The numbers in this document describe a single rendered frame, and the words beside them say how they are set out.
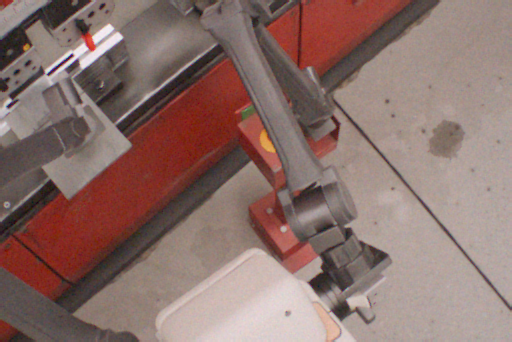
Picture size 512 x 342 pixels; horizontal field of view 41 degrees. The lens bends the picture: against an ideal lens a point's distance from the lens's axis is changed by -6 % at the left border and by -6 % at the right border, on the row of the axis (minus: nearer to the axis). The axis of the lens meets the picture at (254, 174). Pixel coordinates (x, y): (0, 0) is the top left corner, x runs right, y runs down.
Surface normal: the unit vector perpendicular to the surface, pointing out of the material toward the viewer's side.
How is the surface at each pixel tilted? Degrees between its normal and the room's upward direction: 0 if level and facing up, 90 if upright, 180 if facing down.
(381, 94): 0
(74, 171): 0
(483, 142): 0
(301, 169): 31
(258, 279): 43
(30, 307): 64
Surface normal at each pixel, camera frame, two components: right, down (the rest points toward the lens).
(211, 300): -0.43, -0.77
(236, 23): -0.25, 0.11
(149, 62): -0.04, -0.37
